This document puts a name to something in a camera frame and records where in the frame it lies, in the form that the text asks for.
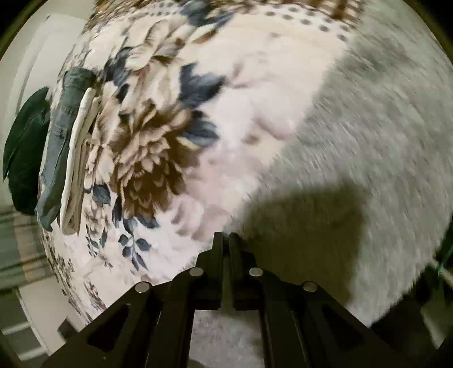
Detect striped rug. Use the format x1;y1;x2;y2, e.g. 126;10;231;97
0;205;57;284

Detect floral printed blanket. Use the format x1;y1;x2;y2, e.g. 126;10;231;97
37;0;369;321

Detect dark green cloth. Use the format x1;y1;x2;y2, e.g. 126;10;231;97
2;87;52;216

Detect folded blue jeans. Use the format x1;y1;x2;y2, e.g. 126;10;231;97
35;67;97;232

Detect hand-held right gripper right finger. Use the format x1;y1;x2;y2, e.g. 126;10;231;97
226;232;407;368

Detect folded white cloth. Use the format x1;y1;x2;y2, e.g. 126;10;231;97
58;87;103;235

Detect grey towel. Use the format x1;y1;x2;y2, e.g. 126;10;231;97
189;21;448;368

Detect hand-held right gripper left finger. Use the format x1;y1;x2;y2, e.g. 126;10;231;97
42;232;227;368

